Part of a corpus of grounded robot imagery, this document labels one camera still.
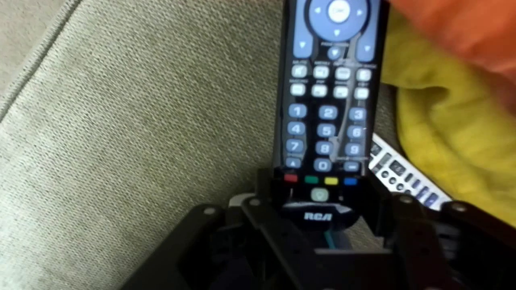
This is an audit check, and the silver remote control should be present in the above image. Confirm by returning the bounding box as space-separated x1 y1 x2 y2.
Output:
369 135 449 210

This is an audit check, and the orange pillow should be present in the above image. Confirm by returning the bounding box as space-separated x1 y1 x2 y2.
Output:
388 0 516 114

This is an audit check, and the yellow pillow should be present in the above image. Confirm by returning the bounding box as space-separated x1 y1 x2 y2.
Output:
382 11 516 225

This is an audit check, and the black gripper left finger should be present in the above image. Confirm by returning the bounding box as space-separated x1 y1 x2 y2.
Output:
243 169 340 290

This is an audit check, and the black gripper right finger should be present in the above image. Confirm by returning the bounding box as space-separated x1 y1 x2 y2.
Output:
361 177 474 290

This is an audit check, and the black RCA remote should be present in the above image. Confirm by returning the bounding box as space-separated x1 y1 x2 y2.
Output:
272 0 388 228

